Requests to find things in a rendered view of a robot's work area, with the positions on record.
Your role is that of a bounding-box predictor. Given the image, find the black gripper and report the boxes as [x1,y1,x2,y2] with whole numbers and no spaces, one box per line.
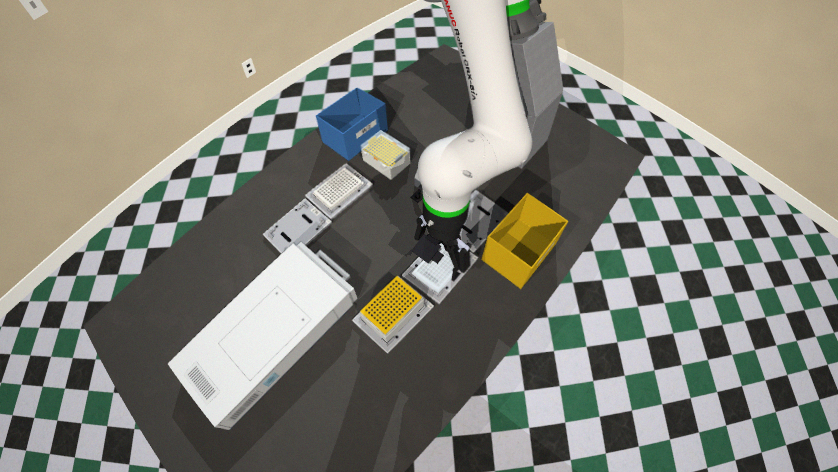
[414,214,472,281]

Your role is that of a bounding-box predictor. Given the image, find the yellow plate with grid of dark holes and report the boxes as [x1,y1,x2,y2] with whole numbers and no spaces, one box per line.
[360,276,424,342]

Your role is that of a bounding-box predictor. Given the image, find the yellow bin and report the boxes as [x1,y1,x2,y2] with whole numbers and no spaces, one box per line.
[482,193,568,289]

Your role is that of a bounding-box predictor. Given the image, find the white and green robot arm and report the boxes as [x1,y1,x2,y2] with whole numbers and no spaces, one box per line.
[418,0,547,232]

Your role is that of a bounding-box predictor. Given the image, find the blue box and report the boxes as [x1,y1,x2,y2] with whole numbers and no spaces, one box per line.
[316,87,388,161]

